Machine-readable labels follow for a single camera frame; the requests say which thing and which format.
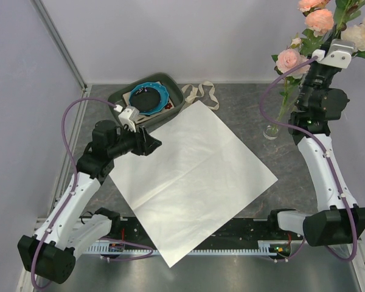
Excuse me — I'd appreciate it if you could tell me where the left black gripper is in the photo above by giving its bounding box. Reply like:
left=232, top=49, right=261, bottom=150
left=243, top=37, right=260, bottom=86
left=108, top=122, right=162, bottom=159

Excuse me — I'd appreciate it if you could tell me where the small pink rose stem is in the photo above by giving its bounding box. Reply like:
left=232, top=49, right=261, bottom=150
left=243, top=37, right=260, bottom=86
left=274, top=35, right=310, bottom=122

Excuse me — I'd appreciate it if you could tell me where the white wrapping paper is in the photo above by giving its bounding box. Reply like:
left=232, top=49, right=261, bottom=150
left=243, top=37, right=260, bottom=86
left=110, top=102, right=277, bottom=266

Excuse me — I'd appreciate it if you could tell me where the cream printed ribbon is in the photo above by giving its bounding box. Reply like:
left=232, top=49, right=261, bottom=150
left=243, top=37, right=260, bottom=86
left=181, top=81, right=220, bottom=111

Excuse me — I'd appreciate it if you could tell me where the peach double rose stem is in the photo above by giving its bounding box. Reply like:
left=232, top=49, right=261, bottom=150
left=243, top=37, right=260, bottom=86
left=276, top=0, right=335, bottom=122

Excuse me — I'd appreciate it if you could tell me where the cream white rose stem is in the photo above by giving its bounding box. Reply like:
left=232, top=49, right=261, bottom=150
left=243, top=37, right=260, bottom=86
left=341, top=17, right=365, bottom=59

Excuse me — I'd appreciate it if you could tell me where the light pink rose stem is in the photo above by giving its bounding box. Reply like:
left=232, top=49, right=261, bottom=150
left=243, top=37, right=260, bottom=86
left=333, top=0, right=365, bottom=38

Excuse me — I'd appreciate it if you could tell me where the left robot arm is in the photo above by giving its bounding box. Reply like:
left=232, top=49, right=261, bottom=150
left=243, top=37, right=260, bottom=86
left=17, top=120, right=162, bottom=284

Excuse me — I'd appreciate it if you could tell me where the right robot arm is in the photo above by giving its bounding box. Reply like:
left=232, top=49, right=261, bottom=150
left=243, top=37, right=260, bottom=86
left=266, top=60, right=365, bottom=247

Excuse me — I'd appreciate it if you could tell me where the clear glass vase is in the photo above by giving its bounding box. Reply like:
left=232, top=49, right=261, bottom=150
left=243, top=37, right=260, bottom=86
left=263, top=123, right=279, bottom=141

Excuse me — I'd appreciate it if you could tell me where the blue scalloped bowl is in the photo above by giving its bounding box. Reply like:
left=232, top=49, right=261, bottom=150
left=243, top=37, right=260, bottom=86
left=128, top=82, right=170, bottom=116

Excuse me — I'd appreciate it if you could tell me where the wooden puzzle board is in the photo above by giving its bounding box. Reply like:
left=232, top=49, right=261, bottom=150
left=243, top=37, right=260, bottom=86
left=122, top=92, right=174, bottom=124

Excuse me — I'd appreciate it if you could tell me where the grey green plastic tray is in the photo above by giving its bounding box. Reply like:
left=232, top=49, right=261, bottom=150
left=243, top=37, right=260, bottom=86
left=108, top=72, right=185, bottom=127

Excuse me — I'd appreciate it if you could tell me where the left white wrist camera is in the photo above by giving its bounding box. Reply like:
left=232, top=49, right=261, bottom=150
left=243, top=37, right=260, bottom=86
left=114, top=105, right=139, bottom=133

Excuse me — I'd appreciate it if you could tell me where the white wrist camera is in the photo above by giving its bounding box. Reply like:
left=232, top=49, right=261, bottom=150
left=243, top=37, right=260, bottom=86
left=114, top=105, right=139, bottom=133
left=311, top=39, right=356, bottom=69

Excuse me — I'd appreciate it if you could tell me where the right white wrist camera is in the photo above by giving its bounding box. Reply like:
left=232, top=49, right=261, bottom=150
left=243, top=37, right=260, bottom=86
left=311, top=39, right=356, bottom=69

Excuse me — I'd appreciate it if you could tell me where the slotted cable duct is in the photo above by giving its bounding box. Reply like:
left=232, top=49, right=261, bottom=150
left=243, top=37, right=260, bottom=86
left=84, top=240, right=284, bottom=256

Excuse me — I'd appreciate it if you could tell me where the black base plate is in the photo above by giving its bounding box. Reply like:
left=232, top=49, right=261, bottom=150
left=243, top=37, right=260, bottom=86
left=112, top=217, right=302, bottom=250

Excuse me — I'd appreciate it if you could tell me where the aluminium frame rail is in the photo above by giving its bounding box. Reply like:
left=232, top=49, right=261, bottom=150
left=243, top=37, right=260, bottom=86
left=30, top=0, right=88, bottom=91

